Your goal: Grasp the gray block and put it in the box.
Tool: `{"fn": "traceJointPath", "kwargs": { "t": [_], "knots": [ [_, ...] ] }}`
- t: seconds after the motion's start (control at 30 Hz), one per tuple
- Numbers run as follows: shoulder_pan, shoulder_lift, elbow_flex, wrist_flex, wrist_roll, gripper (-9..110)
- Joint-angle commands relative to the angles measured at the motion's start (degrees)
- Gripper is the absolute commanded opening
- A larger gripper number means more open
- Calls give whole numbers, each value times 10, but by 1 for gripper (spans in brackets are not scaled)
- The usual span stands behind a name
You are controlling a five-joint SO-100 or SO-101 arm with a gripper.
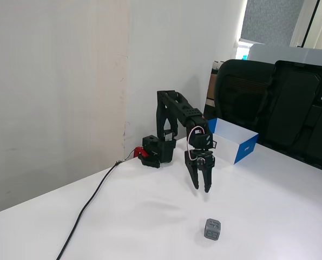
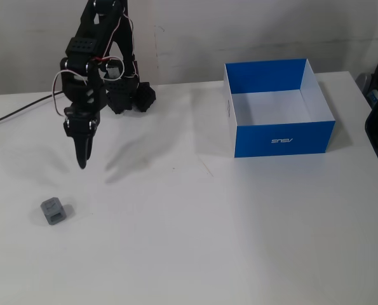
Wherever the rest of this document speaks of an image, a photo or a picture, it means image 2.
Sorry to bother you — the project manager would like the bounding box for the red servo wire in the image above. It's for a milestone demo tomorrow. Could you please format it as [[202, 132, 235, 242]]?
[[91, 54, 126, 64]]

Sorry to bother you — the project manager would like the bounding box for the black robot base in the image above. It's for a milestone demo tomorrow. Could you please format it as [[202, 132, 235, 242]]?
[[105, 79, 158, 115]]

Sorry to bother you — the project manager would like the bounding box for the white servo wire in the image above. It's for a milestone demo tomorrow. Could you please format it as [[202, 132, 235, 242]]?
[[51, 69, 90, 119]]

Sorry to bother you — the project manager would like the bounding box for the gray 3D printed block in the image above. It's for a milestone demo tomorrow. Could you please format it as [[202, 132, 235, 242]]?
[[40, 196, 66, 226]]

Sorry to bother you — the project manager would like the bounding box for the black power cable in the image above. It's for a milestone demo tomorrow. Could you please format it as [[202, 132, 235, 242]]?
[[0, 90, 64, 130]]

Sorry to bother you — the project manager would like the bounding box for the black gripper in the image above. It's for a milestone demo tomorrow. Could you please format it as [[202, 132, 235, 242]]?
[[63, 106, 101, 171]]

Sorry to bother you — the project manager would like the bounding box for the gray plastic object blue label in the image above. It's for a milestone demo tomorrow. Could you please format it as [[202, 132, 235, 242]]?
[[355, 72, 378, 109]]

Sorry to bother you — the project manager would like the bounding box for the blue and white cardboard box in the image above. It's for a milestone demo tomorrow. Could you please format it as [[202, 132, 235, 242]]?
[[223, 58, 337, 158]]

